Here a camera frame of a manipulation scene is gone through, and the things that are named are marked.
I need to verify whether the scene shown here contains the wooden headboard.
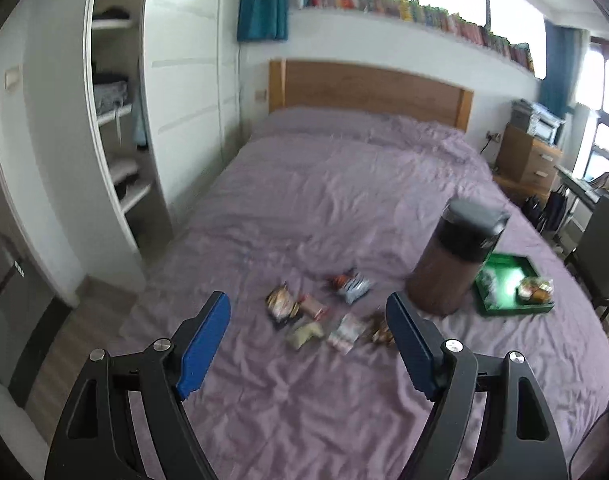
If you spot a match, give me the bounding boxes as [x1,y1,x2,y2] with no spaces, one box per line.
[268,59,474,133]

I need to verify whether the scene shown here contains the pale green snack packet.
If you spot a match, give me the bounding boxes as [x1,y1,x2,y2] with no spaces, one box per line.
[286,321,325,351]

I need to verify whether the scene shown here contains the purple bed blanket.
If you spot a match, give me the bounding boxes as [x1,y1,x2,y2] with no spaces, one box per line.
[117,106,609,480]

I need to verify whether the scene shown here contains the row of colourful books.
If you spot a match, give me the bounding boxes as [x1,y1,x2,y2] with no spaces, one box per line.
[289,0,535,73]

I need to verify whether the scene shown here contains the teal curtain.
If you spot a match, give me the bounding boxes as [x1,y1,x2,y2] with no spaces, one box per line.
[237,0,289,42]
[539,20,583,121]

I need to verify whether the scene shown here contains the white red snack packet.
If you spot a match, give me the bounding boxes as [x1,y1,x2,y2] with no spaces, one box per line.
[327,312,368,356]

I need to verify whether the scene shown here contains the black chair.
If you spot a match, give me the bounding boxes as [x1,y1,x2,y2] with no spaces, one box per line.
[565,195,609,323]

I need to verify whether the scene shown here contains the light blue hanging cloth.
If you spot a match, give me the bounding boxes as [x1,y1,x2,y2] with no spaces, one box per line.
[132,80,149,150]

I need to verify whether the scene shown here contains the black folded clothes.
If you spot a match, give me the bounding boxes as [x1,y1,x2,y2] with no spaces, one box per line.
[92,6,135,23]

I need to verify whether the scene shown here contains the grey patterned folded cloth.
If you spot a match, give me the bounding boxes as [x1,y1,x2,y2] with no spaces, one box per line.
[93,74,132,116]

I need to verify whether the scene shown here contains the brown canister with black lid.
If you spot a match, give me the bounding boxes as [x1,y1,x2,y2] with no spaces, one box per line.
[406,197,510,317]

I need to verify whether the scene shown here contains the green tray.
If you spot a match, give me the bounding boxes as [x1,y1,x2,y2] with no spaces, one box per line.
[475,251,555,317]

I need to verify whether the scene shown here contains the clear orange wafer packet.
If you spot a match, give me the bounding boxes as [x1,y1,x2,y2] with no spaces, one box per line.
[297,294,330,321]

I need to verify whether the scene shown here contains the cluttered desk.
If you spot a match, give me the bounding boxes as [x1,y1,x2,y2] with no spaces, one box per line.
[555,165,609,206]

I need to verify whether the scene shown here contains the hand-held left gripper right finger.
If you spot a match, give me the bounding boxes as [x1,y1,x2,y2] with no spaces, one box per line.
[386,292,570,480]

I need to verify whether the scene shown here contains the brown snack packet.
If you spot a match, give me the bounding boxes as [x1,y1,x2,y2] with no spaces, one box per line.
[367,312,396,346]

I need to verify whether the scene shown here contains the wooden nightstand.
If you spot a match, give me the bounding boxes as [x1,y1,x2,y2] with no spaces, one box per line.
[495,124,565,191]

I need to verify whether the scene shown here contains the clear wrapped item in tray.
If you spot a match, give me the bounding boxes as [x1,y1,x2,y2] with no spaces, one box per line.
[479,270,500,306]

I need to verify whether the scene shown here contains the yellow orange snack packet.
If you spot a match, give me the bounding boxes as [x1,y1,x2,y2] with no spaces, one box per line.
[517,277,555,303]

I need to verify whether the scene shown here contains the dark yellow snack packet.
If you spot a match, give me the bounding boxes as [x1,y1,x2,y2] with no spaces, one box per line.
[267,285,302,328]

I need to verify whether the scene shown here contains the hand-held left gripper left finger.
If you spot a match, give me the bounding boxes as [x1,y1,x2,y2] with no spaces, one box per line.
[44,291,232,480]

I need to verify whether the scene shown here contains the grey printer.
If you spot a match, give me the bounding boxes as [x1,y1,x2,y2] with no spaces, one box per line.
[512,100,566,143]

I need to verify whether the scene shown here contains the blue white snack packet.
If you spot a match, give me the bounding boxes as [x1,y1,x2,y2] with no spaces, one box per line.
[332,271,374,305]

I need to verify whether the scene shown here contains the black bag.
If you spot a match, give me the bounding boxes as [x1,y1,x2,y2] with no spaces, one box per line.
[522,185,580,241]

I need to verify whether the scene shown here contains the white folded blanket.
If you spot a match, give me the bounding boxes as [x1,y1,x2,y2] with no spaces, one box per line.
[107,157,141,183]

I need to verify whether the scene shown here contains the dark folded clothes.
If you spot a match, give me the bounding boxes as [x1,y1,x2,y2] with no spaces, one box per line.
[114,180,145,201]

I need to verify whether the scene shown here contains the white wardrobe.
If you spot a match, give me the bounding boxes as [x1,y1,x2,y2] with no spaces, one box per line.
[24,0,242,306]

